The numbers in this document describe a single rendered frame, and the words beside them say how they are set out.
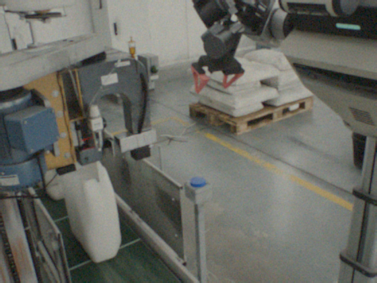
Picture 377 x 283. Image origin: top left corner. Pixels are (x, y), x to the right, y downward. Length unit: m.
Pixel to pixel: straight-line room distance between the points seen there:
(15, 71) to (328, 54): 0.74
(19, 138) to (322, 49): 0.76
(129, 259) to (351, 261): 0.97
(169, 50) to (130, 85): 4.84
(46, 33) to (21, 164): 3.05
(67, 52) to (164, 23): 4.95
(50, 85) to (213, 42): 0.55
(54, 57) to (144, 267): 1.08
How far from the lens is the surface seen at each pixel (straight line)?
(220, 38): 0.95
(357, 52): 0.99
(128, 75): 1.35
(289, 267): 2.45
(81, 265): 1.95
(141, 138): 1.44
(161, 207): 1.96
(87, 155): 1.36
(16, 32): 4.02
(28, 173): 1.11
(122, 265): 1.91
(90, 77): 1.30
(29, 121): 1.00
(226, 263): 2.44
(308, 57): 1.04
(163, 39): 6.11
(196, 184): 1.50
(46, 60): 1.11
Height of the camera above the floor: 1.61
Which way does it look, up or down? 23 degrees down
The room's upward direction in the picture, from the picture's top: 3 degrees counter-clockwise
